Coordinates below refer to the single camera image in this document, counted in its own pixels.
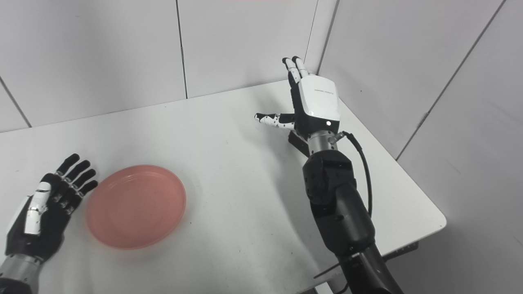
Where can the chocolate cake slice with fruit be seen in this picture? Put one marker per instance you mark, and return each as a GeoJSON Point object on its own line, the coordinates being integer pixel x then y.
{"type": "Point", "coordinates": [298, 143]}

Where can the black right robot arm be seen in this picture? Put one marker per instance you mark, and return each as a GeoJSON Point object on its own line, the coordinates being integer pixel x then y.
{"type": "Point", "coordinates": [339, 204]}

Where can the pink round plate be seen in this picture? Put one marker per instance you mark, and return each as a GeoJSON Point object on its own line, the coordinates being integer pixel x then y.
{"type": "Point", "coordinates": [137, 206]}

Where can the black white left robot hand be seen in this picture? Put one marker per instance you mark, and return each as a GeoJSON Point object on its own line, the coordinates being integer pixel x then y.
{"type": "Point", "coordinates": [49, 222]}

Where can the black table frame rail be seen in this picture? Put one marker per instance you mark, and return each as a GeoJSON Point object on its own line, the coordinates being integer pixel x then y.
{"type": "Point", "coordinates": [402, 250]}

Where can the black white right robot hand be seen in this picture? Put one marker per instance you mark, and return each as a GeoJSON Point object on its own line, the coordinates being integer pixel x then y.
{"type": "Point", "coordinates": [318, 102]}

